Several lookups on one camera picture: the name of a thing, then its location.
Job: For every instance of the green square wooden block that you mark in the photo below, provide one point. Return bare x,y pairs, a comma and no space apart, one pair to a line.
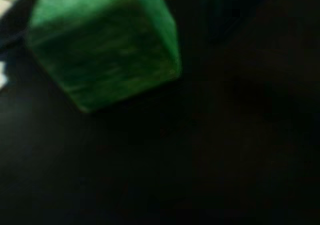
100,50

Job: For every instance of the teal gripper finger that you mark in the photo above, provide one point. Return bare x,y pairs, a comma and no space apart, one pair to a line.
222,17

